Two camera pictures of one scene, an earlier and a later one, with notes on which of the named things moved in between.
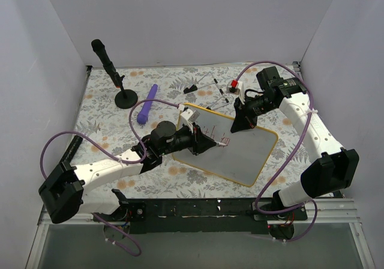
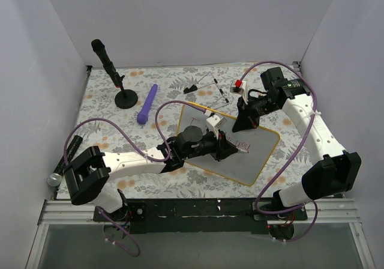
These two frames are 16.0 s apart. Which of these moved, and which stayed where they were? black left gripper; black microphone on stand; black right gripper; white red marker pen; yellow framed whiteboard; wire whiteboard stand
Moved: black left gripper; white red marker pen
Stayed: black right gripper; wire whiteboard stand; black microphone on stand; yellow framed whiteboard
